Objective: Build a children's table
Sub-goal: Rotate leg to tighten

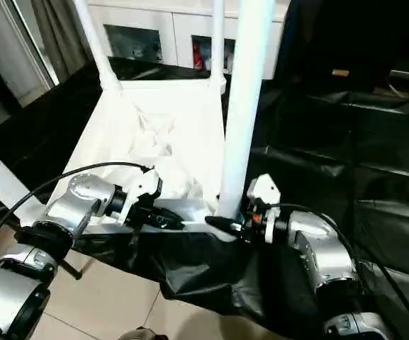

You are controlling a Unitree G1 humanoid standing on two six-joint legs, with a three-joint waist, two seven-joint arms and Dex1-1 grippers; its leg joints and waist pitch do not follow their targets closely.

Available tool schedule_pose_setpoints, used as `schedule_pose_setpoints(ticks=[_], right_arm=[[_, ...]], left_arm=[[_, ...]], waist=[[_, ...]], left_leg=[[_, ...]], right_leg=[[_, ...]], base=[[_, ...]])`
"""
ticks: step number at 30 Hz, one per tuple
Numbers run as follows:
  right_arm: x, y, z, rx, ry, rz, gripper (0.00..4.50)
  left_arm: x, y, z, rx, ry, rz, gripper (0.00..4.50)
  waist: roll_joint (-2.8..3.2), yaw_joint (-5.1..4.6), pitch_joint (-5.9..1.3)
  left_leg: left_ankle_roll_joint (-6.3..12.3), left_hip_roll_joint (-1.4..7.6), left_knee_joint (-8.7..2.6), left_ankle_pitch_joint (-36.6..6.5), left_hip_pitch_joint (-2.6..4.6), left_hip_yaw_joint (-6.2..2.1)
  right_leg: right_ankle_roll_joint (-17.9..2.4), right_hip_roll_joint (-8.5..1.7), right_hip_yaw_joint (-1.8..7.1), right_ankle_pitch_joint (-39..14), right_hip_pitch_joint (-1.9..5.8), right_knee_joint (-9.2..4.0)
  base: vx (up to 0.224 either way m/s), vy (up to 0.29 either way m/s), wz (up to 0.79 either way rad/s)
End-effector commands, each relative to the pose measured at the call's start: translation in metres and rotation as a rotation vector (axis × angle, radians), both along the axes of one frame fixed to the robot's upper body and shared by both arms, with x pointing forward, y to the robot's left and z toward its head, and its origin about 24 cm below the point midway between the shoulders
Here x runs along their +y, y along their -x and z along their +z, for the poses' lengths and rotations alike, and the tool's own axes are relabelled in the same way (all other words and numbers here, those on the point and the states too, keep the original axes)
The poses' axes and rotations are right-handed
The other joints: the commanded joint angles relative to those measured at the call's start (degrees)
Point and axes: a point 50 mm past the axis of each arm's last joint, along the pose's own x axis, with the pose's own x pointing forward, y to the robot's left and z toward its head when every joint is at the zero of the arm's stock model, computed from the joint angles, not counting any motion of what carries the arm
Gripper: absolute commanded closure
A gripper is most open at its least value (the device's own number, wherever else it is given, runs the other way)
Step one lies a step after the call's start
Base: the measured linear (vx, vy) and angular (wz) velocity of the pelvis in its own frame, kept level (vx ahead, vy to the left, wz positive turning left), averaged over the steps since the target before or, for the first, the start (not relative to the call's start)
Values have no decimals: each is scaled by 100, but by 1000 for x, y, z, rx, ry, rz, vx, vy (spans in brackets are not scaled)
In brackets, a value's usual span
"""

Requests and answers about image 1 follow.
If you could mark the grey curtain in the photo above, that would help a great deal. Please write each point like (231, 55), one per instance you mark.
(59, 35)

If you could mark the glass door with grey frame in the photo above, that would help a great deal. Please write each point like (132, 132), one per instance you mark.
(12, 49)

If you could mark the white plastic table top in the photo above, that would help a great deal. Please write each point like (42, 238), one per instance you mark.
(137, 124)

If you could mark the black shiny mat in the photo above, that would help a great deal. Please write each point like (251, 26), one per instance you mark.
(349, 148)

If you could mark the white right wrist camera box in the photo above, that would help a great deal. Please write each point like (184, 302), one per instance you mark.
(266, 191)

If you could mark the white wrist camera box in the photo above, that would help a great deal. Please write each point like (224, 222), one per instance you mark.
(266, 191)
(142, 187)

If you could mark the small yellow label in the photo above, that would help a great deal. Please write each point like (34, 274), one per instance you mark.
(340, 73)

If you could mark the red bottle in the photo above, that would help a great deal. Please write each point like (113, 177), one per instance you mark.
(197, 55)

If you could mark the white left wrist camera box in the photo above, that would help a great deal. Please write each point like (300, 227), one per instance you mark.
(142, 187)

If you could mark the white glass-door cabinet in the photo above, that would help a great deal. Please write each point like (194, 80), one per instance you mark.
(176, 21)

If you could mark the black robot foot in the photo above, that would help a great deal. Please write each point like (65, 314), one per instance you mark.
(140, 334)

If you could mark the black table frame leg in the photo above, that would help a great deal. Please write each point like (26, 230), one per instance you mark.
(71, 271)

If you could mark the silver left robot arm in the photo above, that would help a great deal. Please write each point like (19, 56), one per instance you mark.
(76, 202)

